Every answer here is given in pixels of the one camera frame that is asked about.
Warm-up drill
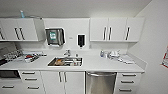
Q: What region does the stainless steel dishwasher door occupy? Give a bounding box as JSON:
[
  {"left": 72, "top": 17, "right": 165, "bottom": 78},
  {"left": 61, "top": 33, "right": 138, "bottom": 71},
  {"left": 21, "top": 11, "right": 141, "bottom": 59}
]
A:
[{"left": 85, "top": 71, "right": 118, "bottom": 94}]

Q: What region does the black soap dispenser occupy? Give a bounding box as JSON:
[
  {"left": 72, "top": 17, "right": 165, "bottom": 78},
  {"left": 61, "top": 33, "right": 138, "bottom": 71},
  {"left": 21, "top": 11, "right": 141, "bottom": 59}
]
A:
[{"left": 76, "top": 34, "right": 86, "bottom": 50}]

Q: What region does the chrome faucet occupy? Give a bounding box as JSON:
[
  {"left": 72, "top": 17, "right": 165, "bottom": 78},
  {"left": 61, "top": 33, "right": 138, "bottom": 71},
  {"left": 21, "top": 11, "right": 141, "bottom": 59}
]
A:
[{"left": 63, "top": 49, "right": 73, "bottom": 58}]

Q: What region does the small blue bottle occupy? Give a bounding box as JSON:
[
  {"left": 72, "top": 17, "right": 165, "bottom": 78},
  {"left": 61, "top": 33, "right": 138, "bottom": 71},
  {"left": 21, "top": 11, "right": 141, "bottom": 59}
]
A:
[{"left": 99, "top": 49, "right": 106, "bottom": 59}]

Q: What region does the white cup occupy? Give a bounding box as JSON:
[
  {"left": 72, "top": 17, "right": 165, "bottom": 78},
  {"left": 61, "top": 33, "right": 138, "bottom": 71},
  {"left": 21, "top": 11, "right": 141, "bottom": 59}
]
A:
[{"left": 68, "top": 59, "right": 80, "bottom": 67}]

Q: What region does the steel sink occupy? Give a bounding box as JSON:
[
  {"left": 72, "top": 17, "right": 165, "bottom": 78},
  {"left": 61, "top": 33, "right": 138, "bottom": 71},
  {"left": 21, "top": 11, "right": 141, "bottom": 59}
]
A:
[{"left": 47, "top": 56, "right": 84, "bottom": 69}]

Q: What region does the orange bowl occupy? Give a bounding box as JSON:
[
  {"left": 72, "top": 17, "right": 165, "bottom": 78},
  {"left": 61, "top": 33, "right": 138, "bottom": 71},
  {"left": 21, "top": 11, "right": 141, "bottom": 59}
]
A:
[{"left": 54, "top": 59, "right": 66, "bottom": 66}]

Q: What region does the steel paper towel dispenser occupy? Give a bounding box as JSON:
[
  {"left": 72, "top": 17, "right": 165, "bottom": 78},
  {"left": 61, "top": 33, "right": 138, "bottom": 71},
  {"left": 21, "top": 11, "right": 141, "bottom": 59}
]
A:
[{"left": 44, "top": 27, "right": 67, "bottom": 47}]

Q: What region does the white sink base cabinet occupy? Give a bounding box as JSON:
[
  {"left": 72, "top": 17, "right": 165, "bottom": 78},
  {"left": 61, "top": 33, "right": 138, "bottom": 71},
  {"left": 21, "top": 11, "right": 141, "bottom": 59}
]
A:
[{"left": 40, "top": 70, "right": 87, "bottom": 94}]

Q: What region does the dish tray with items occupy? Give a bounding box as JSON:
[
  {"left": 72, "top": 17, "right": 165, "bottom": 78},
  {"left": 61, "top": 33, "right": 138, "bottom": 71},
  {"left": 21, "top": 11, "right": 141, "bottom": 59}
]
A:
[{"left": 23, "top": 53, "right": 48, "bottom": 64}]

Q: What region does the narrow white drawer stack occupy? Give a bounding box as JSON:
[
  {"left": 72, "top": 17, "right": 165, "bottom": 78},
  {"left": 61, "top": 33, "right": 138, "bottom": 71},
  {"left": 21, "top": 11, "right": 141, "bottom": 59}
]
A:
[
  {"left": 19, "top": 69, "right": 43, "bottom": 94},
  {"left": 115, "top": 71, "right": 143, "bottom": 94}
]

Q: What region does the blue spray bottle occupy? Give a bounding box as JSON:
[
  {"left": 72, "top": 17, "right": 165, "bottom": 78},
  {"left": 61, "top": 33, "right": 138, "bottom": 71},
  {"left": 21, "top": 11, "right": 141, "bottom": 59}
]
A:
[{"left": 19, "top": 9, "right": 26, "bottom": 20}]

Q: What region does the black built-in microwave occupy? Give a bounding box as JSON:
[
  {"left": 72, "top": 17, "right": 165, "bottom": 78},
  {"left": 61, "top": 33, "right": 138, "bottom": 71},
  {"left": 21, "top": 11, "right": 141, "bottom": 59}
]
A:
[{"left": 0, "top": 69, "right": 22, "bottom": 81}]

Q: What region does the wide white drawer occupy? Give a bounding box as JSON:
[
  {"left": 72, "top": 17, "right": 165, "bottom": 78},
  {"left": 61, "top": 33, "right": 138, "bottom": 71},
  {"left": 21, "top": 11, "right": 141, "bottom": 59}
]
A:
[{"left": 0, "top": 79, "right": 21, "bottom": 94}]

